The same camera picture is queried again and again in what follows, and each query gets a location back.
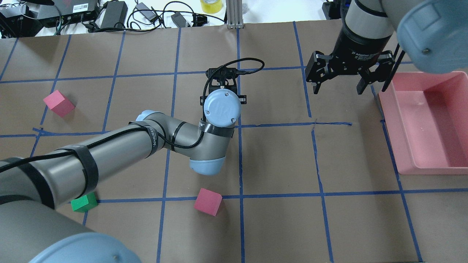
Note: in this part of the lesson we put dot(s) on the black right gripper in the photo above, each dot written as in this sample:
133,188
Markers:
360,47

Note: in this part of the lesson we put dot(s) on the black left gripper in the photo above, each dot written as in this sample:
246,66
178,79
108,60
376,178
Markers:
241,98

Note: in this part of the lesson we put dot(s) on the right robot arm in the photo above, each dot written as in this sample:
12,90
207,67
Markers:
377,34

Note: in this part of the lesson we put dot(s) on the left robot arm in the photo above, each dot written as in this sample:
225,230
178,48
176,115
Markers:
32,188

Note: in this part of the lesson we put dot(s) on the yellow tape roll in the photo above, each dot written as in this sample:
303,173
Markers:
211,6

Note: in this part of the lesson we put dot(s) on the pink plastic bin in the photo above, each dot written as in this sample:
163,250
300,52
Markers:
427,120

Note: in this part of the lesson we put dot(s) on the pink cube centre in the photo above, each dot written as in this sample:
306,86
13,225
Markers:
208,202

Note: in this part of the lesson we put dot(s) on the pink cube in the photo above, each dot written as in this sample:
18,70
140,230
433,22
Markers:
59,103
208,202

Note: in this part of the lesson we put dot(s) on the black laptop charger brick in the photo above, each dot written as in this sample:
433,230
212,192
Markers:
115,13

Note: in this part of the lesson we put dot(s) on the pink cube far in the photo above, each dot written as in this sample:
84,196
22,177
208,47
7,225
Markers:
59,103

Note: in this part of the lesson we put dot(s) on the green cube far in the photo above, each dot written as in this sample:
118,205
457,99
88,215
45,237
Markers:
84,203

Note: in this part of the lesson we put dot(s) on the aluminium frame post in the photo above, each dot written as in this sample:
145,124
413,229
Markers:
234,14

